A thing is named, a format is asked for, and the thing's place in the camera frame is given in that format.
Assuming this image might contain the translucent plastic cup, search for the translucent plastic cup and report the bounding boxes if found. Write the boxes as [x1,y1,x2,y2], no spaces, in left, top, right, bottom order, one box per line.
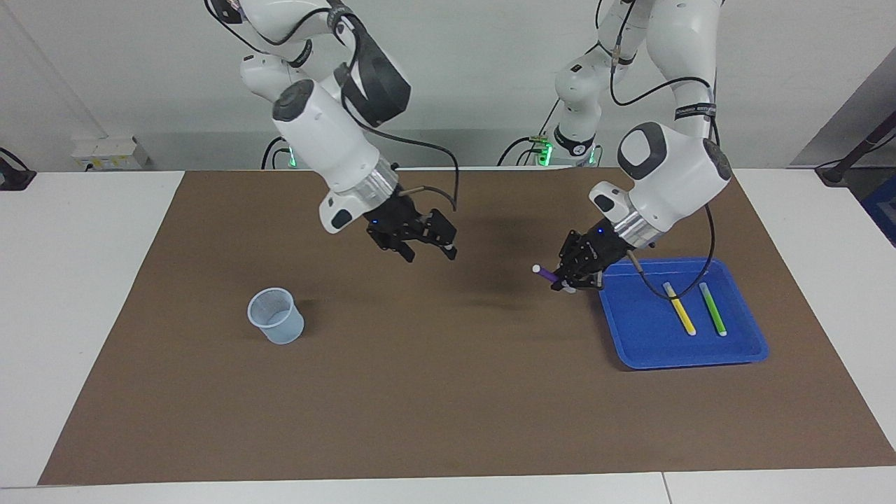
[247,287,306,345]

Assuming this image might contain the purple pen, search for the purple pen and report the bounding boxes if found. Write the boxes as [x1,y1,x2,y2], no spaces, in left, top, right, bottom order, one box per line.
[532,263,576,295]

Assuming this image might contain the black clamp mount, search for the black clamp mount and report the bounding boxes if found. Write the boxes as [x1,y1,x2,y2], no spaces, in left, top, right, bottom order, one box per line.
[0,147,37,191]

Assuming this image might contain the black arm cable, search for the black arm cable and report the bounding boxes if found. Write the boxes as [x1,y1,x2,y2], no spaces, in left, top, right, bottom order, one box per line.
[595,0,722,302]
[206,0,461,212]

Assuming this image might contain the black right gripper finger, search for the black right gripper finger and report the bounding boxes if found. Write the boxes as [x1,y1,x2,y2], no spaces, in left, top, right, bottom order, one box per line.
[381,238,417,264]
[422,209,459,261]

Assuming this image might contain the black stand pole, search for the black stand pole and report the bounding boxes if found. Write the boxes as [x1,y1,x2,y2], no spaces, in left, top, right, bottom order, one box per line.
[815,112,896,186]

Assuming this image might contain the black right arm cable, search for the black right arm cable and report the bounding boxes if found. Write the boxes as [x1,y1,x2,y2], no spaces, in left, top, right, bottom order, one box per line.
[206,0,461,212]

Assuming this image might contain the green pen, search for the green pen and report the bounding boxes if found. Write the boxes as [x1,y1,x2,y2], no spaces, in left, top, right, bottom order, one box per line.
[699,281,729,338]

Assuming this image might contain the brown table mat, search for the brown table mat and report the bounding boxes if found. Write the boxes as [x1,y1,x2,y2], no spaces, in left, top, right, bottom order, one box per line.
[37,167,896,486]

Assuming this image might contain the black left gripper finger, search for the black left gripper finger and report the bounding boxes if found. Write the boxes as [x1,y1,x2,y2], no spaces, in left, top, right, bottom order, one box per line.
[560,265,606,293]
[553,231,585,281]

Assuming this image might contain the yellow pen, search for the yellow pen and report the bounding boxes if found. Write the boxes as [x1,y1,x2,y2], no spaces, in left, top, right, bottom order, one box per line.
[662,281,698,337]

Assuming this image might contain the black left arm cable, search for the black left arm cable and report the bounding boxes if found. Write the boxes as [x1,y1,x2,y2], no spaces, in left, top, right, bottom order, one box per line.
[595,0,722,302]

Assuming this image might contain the white power strip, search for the white power strip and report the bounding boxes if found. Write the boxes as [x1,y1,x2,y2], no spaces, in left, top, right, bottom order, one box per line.
[72,136,151,172]

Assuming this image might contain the blue plastic tray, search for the blue plastic tray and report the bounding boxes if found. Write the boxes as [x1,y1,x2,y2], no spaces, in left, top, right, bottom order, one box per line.
[592,256,770,370]

